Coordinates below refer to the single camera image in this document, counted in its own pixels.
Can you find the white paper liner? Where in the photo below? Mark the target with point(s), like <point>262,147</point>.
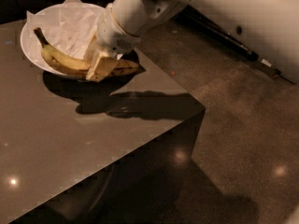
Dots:
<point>68,26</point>

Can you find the white ceramic bowl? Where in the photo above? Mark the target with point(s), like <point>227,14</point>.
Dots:
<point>62,39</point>

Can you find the black glass door refrigerator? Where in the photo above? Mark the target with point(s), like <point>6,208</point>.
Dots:
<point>193,19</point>

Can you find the yellow ripe banana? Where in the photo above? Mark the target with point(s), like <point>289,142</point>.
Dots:
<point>79,67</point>

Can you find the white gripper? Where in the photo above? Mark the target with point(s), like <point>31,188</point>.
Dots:
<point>114,38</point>

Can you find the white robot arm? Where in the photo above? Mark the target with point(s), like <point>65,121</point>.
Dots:
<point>270,28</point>

